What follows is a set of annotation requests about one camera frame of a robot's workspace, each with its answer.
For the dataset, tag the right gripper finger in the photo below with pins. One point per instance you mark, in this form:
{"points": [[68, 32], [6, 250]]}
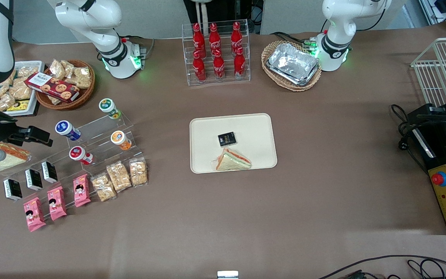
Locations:
{"points": [[39, 136]]}

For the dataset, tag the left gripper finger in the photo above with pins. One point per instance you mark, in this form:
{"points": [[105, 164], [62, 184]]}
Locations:
{"points": [[439, 119]]}

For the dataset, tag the green gum bottle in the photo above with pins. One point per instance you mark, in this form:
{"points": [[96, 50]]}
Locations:
{"points": [[108, 107]]}

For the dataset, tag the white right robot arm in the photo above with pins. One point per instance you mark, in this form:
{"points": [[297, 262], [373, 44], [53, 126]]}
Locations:
{"points": [[91, 19]]}

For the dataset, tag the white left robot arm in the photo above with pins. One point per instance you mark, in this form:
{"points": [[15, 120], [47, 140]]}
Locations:
{"points": [[339, 23]]}

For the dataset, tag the blue gum bottle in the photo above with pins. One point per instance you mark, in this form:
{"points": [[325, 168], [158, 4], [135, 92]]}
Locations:
{"points": [[66, 129]]}

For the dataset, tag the white rectangular snack tray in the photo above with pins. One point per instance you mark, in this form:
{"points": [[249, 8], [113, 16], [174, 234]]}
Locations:
{"points": [[33, 104]]}

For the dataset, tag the red gum bottle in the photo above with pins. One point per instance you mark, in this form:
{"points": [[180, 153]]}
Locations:
{"points": [[79, 154]]}

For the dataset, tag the orange gum bottle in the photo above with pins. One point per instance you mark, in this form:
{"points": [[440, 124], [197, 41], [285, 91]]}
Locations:
{"points": [[120, 140]]}

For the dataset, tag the beige plastic tray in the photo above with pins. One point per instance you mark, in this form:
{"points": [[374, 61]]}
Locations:
{"points": [[254, 131]]}

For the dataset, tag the clear beige snack packet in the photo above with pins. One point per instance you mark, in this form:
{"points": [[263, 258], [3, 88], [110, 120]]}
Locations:
{"points": [[27, 71], [79, 75], [21, 90], [0, 99], [57, 69]]}

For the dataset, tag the yellow snack packet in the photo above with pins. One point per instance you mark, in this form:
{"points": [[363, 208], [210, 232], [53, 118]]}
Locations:
{"points": [[18, 105]]}

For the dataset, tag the small black box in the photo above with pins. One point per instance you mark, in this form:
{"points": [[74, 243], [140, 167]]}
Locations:
{"points": [[49, 172], [227, 139], [12, 189], [33, 179]]}

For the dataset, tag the wrapped triangle sandwich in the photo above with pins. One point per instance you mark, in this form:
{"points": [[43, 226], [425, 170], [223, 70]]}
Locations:
{"points": [[232, 161], [12, 164]]}

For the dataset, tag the red cookie box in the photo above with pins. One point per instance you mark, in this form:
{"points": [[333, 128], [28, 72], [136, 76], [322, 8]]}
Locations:
{"points": [[52, 87]]}

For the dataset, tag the clear acrylic stepped display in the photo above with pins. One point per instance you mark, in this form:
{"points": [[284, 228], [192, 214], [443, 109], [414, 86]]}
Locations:
{"points": [[99, 130]]}

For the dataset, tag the dark brown wicker basket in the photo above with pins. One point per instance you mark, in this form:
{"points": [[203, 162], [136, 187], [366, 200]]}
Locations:
{"points": [[83, 95]]}

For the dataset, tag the pink snack packet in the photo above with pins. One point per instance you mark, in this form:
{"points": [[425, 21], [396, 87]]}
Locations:
{"points": [[34, 214], [57, 203], [81, 190]]}

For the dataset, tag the stacked foil containers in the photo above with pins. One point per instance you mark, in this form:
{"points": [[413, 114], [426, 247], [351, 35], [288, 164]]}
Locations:
{"points": [[292, 64]]}

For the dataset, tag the clear acrylic bottle rack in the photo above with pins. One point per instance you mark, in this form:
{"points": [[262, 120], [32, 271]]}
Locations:
{"points": [[184, 54]]}

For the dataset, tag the red cola bottle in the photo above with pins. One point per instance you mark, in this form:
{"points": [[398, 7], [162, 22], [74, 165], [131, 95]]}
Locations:
{"points": [[215, 38], [236, 37], [198, 40], [199, 68], [218, 66], [239, 64]]}

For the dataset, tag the light tan wicker basket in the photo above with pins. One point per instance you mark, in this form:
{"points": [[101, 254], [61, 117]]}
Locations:
{"points": [[271, 73]]}

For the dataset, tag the black background stand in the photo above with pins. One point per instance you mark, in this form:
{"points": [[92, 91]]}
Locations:
{"points": [[227, 11]]}

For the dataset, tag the metal shelf frame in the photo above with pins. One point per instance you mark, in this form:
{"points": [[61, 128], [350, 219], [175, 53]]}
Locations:
{"points": [[445, 9]]}

